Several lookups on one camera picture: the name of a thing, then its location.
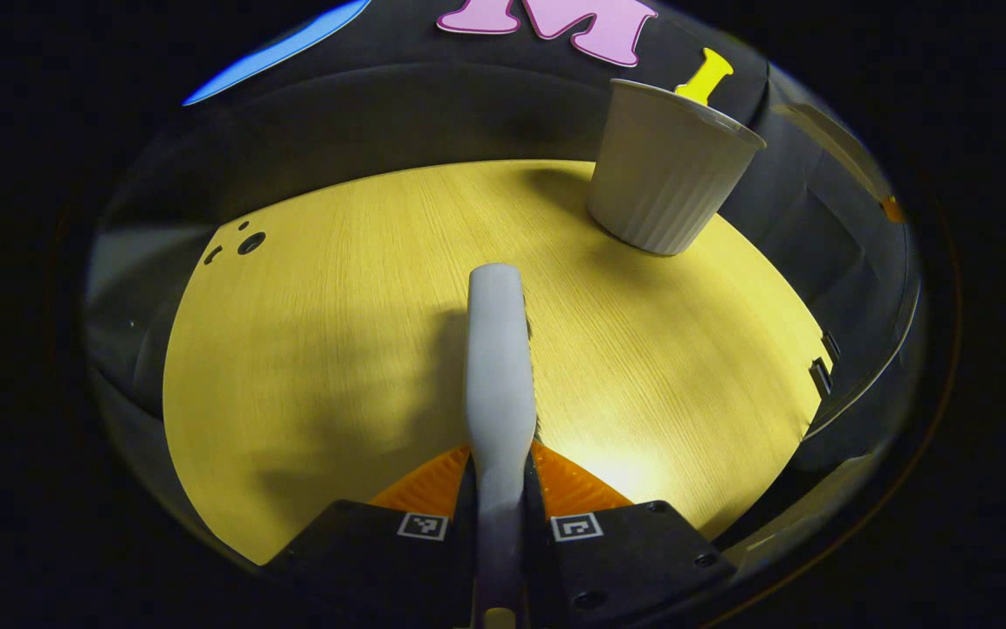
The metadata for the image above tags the white ribbed garbage bin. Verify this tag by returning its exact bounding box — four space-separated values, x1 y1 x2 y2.
587 79 768 257

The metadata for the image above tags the small grey broom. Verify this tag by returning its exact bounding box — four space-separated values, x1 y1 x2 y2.
465 263 540 629

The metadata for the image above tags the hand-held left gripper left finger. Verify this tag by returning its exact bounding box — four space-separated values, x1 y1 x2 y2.
261 446 478 629

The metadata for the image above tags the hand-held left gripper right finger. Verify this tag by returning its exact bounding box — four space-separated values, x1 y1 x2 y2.
524 440 740 629

